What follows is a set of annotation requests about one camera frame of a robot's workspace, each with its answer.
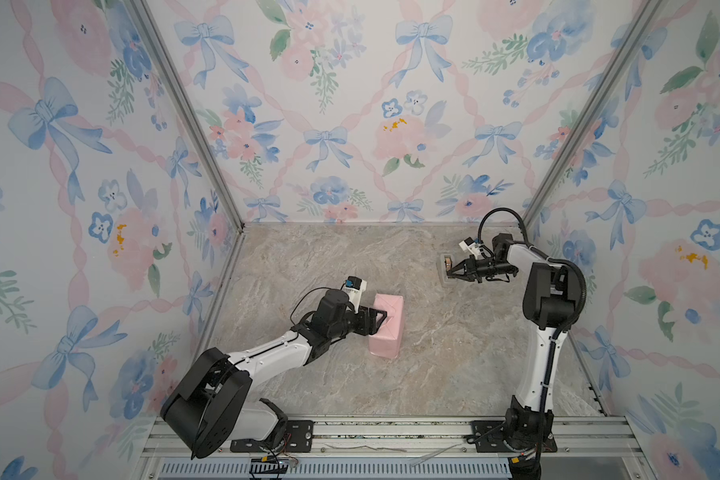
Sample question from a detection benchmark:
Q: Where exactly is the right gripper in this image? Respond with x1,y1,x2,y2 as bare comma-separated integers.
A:
446,257,513,283

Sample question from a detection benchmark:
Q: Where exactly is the purple wrapping paper sheet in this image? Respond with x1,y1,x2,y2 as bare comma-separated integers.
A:
368,293,404,359

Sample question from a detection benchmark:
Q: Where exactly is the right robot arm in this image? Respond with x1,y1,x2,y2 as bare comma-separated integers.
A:
443,233,587,453

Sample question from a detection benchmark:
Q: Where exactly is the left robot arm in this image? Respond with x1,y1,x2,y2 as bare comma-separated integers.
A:
160,286,402,459

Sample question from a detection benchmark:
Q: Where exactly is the beige tape dispenser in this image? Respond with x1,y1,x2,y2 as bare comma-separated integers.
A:
437,253,457,287

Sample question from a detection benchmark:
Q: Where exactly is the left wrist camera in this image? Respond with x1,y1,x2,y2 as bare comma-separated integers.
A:
342,276,367,313

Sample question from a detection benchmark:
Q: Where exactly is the black corrugated cable conduit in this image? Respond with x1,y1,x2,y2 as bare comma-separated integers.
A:
476,207,589,480

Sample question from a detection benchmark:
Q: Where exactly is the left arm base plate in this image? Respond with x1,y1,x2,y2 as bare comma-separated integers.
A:
230,420,315,454

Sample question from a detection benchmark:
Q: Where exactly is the white slotted cable duct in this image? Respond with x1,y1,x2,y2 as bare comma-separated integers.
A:
157,458,512,479

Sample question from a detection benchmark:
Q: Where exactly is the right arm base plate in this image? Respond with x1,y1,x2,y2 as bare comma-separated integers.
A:
465,420,538,454

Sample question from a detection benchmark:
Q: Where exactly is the aluminium front rail frame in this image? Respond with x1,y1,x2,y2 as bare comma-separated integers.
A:
131,415,656,479

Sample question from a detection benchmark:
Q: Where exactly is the right aluminium corner post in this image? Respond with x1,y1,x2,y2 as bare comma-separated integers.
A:
523,0,665,226

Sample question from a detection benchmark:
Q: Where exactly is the aluminium corner post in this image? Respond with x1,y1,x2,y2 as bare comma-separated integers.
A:
523,0,665,226
124,0,244,234

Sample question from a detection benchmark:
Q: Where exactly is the left aluminium corner post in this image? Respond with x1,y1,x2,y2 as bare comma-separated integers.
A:
124,0,244,234

